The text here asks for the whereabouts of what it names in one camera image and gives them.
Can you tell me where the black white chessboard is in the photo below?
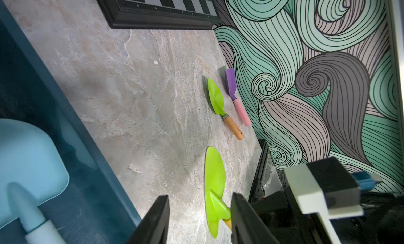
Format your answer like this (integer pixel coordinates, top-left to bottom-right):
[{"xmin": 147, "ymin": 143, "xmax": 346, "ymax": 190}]
[{"xmin": 97, "ymin": 0, "xmax": 221, "ymax": 30}]

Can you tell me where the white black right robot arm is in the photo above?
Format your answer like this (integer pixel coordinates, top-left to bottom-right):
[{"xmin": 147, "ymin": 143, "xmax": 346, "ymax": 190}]
[{"xmin": 249, "ymin": 188, "xmax": 404, "ymax": 244}]

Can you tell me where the green pointed shovel wooden handle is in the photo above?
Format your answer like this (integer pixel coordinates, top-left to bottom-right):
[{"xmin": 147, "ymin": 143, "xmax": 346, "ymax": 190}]
[{"xmin": 208, "ymin": 78, "xmax": 245, "ymax": 141}]

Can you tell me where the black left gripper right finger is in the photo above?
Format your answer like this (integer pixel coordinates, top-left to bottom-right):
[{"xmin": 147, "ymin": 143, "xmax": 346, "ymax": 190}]
[{"xmin": 230, "ymin": 192, "xmax": 279, "ymax": 244}]

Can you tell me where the light blue shovel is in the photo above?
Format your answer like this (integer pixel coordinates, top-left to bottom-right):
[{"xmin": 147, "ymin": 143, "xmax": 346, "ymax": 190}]
[{"xmin": 1, "ymin": 118, "xmax": 69, "ymax": 244}]

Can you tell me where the teal plastic storage box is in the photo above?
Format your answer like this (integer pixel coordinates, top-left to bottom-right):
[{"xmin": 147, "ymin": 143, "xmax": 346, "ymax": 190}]
[{"xmin": 1, "ymin": 3, "xmax": 141, "ymax": 244}]

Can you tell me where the green round shovel wooden handle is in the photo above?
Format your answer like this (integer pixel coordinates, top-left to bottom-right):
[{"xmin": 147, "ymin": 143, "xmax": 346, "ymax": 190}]
[{"xmin": 204, "ymin": 146, "xmax": 232, "ymax": 239}]

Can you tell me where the aluminium rail right wall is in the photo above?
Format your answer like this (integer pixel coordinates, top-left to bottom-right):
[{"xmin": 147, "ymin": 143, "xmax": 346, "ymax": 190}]
[{"xmin": 386, "ymin": 0, "xmax": 404, "ymax": 144}]

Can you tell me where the purple shovel pink handle right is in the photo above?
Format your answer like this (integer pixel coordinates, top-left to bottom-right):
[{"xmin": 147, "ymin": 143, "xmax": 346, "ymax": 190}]
[{"xmin": 225, "ymin": 68, "xmax": 252, "ymax": 127}]

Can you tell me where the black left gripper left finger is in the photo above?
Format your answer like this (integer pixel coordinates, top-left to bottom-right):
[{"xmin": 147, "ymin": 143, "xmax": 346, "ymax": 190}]
[{"xmin": 126, "ymin": 195, "xmax": 170, "ymax": 244}]

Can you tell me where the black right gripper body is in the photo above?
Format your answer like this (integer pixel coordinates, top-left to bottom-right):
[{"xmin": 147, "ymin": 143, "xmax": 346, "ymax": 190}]
[{"xmin": 251, "ymin": 188, "xmax": 331, "ymax": 244}]

